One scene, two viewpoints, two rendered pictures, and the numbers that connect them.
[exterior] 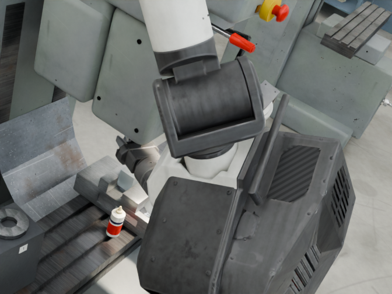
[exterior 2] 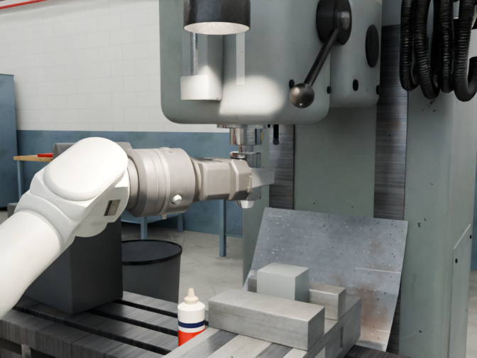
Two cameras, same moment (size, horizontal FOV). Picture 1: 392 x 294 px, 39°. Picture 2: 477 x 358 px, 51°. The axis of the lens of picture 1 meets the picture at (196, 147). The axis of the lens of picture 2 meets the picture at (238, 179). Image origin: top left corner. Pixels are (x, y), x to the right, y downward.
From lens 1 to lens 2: 1.70 m
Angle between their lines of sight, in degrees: 95
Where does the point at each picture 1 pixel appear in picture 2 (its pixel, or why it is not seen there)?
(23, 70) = (308, 136)
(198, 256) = not seen: outside the picture
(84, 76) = not seen: hidden behind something
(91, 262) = (113, 347)
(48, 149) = (335, 281)
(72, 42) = not seen: hidden behind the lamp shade
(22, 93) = (311, 175)
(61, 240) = (157, 322)
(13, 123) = (297, 217)
